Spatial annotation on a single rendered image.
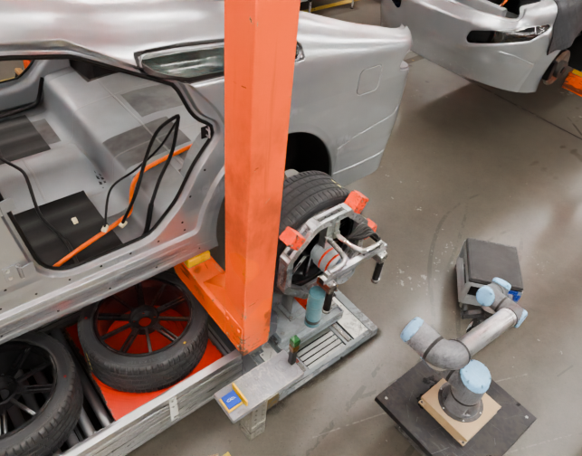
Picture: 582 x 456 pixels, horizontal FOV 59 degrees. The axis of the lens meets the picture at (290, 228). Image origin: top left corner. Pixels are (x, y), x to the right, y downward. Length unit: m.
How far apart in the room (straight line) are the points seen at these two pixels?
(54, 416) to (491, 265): 2.69
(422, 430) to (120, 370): 1.51
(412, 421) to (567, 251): 2.28
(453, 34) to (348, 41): 2.10
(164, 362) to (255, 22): 1.72
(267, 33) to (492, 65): 3.30
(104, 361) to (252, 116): 1.53
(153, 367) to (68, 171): 1.20
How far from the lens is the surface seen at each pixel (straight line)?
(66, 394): 2.68
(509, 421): 3.06
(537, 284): 4.23
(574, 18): 4.80
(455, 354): 2.16
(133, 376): 2.73
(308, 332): 3.19
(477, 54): 4.67
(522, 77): 4.80
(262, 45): 1.57
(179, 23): 2.25
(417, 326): 2.17
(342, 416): 3.13
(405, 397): 2.92
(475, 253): 3.71
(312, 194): 2.50
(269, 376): 2.68
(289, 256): 2.45
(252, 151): 1.75
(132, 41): 2.14
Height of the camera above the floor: 2.76
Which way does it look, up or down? 43 degrees down
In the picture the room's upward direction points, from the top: 7 degrees clockwise
